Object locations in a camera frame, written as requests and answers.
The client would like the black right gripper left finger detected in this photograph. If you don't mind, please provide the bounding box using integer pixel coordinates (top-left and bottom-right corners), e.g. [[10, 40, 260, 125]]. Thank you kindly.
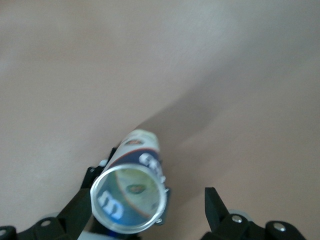
[[0, 187, 95, 240]]

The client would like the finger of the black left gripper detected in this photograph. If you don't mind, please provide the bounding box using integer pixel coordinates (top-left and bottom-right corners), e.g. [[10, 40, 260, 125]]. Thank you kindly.
[[79, 146, 118, 191], [154, 187, 173, 226]]

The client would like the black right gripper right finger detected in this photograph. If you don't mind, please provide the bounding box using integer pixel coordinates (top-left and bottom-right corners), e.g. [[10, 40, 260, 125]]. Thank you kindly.
[[201, 186, 309, 240]]

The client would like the white blue tennis ball can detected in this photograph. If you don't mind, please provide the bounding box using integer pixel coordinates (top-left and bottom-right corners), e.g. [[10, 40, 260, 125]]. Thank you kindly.
[[89, 129, 168, 235]]

